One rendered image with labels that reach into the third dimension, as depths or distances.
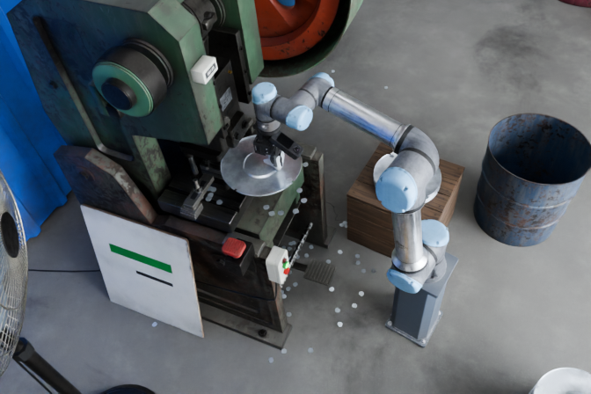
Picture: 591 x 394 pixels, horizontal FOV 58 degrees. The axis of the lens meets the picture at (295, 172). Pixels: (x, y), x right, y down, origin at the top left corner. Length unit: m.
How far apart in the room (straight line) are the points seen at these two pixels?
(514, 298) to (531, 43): 1.89
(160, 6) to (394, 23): 2.71
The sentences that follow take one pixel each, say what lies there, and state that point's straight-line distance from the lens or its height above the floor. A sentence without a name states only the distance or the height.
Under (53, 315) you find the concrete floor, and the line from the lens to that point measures 2.77.
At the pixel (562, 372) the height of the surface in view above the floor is 0.24.
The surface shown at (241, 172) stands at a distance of 1.90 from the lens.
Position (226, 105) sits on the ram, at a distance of 1.77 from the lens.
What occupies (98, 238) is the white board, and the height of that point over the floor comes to 0.42.
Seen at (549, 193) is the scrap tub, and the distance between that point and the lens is 2.41.
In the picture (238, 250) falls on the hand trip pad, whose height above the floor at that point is 0.76.
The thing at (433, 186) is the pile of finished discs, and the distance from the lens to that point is 2.37.
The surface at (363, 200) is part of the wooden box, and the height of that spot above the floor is 0.35.
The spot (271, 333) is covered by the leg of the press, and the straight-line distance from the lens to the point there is 2.39.
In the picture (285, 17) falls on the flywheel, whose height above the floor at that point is 1.15.
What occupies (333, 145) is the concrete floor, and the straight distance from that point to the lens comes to 3.03.
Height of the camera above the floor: 2.19
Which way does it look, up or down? 49 degrees down
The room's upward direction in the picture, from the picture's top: 7 degrees counter-clockwise
